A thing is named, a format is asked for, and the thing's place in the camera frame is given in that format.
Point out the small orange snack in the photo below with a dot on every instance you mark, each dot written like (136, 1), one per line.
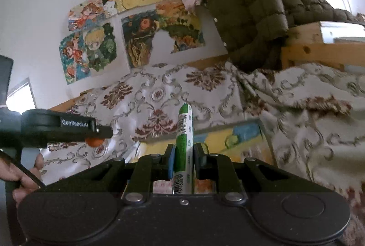
(95, 142)

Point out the brown orange wall poster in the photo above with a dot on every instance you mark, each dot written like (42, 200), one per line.
(142, 35)

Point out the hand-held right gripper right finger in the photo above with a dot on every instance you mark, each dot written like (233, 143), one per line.
(199, 161)

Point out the small red-haired figure poster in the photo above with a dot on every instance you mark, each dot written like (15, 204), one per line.
(85, 15)

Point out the cartoon children wall poster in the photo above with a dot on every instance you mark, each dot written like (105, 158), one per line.
(91, 52)

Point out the grey tray with cartoon print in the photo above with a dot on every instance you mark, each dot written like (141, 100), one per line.
(248, 146)

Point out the olive quilted jacket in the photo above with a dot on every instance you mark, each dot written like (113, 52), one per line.
(256, 6)

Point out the person's left hand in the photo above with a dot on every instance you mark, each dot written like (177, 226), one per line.
(38, 169)

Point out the wooden bed frame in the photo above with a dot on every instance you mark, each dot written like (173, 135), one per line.
(308, 52)

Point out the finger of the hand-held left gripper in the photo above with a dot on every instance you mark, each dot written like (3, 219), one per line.
(104, 132)

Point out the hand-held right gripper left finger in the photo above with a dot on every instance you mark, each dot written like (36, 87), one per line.
(170, 161)

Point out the green stick snack packet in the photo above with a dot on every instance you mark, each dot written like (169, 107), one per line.
(184, 134)

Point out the floral printed blanket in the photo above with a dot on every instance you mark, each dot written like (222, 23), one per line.
(299, 120)

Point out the yellow snack packet brown picture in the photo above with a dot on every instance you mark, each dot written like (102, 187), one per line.
(204, 186)

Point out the red white snack packet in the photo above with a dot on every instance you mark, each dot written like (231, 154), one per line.
(162, 186)

